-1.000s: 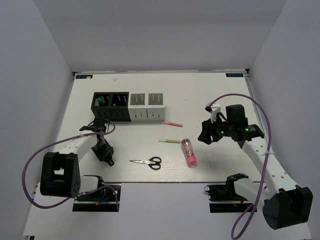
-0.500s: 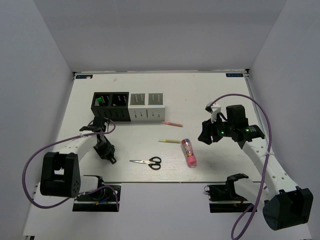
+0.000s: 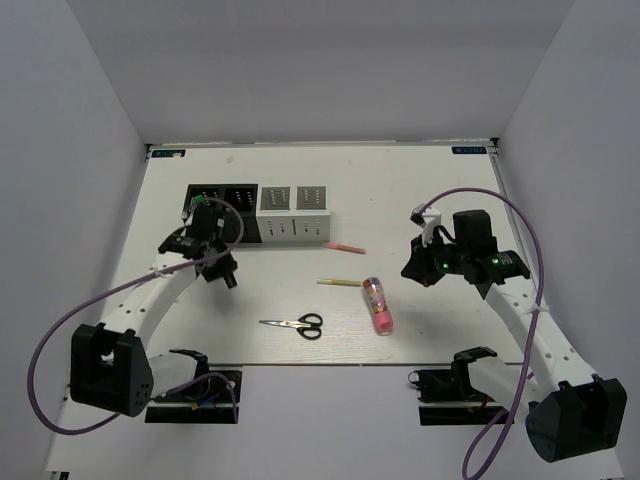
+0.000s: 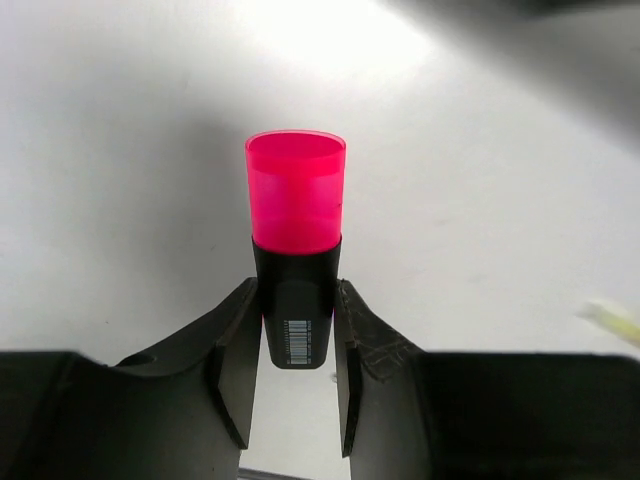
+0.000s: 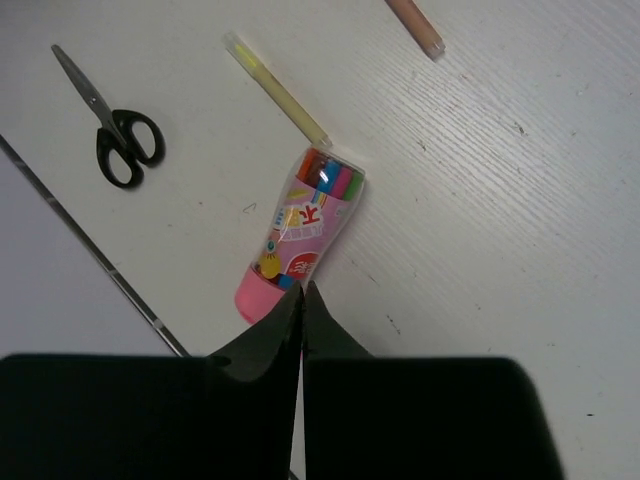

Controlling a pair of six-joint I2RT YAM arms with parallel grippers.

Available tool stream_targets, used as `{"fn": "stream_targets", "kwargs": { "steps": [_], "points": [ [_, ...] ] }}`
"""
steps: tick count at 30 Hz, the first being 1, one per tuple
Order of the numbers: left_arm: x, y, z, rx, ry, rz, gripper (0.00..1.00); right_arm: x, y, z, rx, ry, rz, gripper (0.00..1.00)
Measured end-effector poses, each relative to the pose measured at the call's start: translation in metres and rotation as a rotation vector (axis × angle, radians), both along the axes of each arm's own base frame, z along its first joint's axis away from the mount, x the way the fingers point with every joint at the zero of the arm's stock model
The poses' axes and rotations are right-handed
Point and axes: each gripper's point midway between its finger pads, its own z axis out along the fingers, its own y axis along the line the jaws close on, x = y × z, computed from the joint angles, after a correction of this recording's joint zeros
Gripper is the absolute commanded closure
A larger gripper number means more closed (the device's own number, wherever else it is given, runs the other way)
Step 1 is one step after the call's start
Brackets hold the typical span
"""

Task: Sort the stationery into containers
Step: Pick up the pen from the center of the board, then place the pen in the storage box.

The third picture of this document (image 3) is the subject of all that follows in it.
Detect blue label sticker right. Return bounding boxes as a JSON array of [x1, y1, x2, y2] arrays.
[[451, 145, 487, 155]]

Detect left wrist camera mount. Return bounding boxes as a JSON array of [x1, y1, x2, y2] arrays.
[[181, 197, 199, 223]]

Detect black desk organizer box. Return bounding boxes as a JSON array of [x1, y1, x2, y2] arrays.
[[183, 183, 262, 244]]

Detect pink cap black highlighter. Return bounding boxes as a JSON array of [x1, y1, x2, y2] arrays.
[[223, 272, 238, 289]]

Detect blue label sticker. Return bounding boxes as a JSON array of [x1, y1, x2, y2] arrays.
[[451, 145, 487, 155], [151, 149, 186, 158]]

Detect yellow highlighter pen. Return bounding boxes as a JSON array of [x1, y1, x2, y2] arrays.
[[316, 278, 362, 288]]

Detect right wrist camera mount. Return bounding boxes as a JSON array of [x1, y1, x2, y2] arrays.
[[410, 204, 442, 247]]

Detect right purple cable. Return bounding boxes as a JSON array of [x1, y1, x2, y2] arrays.
[[422, 187, 545, 480]]

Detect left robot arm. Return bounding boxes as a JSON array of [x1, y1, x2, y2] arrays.
[[70, 198, 244, 417]]

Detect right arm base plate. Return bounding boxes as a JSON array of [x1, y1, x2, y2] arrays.
[[407, 368, 501, 427]]

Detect pink marker set tube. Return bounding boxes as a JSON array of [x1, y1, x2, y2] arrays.
[[362, 277, 394, 335]]

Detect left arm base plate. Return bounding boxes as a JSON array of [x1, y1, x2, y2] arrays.
[[144, 370, 243, 425]]

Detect white desk organizer box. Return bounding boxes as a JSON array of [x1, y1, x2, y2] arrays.
[[256, 186, 331, 244]]

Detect blue label sticker left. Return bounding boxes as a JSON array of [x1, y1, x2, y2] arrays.
[[151, 149, 186, 158]]

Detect orange-pink highlighter pen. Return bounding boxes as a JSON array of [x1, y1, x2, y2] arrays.
[[325, 243, 367, 255]]

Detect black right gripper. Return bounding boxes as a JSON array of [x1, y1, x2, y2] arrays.
[[401, 229, 469, 287]]

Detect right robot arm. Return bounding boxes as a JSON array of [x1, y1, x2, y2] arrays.
[[401, 208, 627, 463]]

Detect black handled scissors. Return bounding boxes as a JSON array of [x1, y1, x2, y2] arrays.
[[259, 313, 324, 341]]

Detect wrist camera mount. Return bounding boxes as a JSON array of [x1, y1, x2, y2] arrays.
[[410, 204, 442, 247], [181, 197, 199, 223]]

